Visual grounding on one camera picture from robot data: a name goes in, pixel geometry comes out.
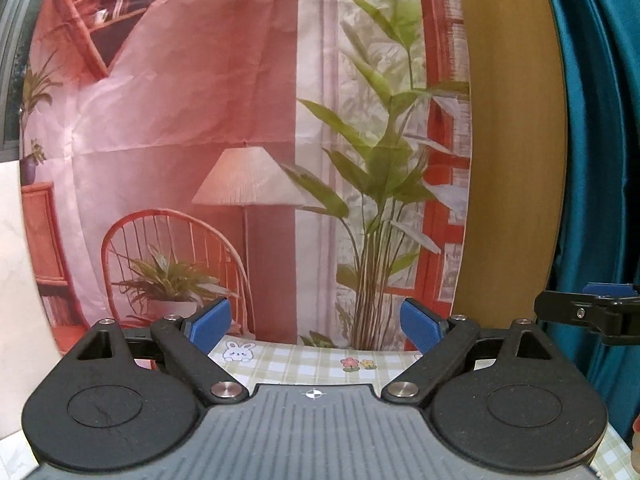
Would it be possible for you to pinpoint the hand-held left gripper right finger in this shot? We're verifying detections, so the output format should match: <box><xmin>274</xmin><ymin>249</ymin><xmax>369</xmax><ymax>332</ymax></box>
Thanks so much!
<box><xmin>381</xmin><ymin>298</ymin><xmax>588</xmax><ymax>409</ymax></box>

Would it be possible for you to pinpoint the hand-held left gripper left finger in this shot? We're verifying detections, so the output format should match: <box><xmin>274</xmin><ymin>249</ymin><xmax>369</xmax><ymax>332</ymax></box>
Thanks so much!
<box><xmin>60</xmin><ymin>297</ymin><xmax>249</xmax><ymax>407</ymax></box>

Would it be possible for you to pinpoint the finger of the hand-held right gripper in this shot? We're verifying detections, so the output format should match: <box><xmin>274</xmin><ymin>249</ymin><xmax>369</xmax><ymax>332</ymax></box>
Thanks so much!
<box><xmin>533</xmin><ymin>283</ymin><xmax>640</xmax><ymax>347</ymax></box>

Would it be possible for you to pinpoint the green checked bunny tablecloth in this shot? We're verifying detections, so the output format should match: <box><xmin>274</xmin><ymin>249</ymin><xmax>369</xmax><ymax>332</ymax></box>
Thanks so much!
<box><xmin>206</xmin><ymin>336</ymin><xmax>637</xmax><ymax>480</ymax></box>

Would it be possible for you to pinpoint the teal curtain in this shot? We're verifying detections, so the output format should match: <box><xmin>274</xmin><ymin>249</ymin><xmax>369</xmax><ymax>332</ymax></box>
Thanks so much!
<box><xmin>536</xmin><ymin>0</ymin><xmax>640</xmax><ymax>443</ymax></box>

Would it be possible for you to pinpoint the printed room scene backdrop cloth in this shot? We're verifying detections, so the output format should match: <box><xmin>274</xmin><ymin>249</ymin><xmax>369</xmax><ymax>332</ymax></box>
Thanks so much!
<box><xmin>19</xmin><ymin>0</ymin><xmax>473</xmax><ymax>353</ymax></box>

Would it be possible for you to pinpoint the yellow wooden board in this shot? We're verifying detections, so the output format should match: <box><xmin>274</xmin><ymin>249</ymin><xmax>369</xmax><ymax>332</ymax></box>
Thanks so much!
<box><xmin>452</xmin><ymin>0</ymin><xmax>571</xmax><ymax>333</ymax></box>

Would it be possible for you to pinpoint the grey window frame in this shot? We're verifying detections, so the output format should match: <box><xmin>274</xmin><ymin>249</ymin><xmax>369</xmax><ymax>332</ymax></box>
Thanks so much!
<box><xmin>0</xmin><ymin>0</ymin><xmax>53</xmax><ymax>162</ymax></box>

